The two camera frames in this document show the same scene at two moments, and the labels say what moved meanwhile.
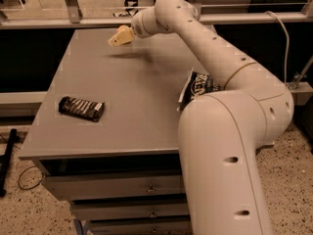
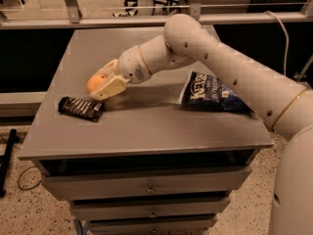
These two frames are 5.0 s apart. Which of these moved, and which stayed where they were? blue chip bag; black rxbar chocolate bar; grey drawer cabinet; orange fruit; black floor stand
Moved: orange fruit
Stayed: black floor stand; black rxbar chocolate bar; blue chip bag; grey drawer cabinet
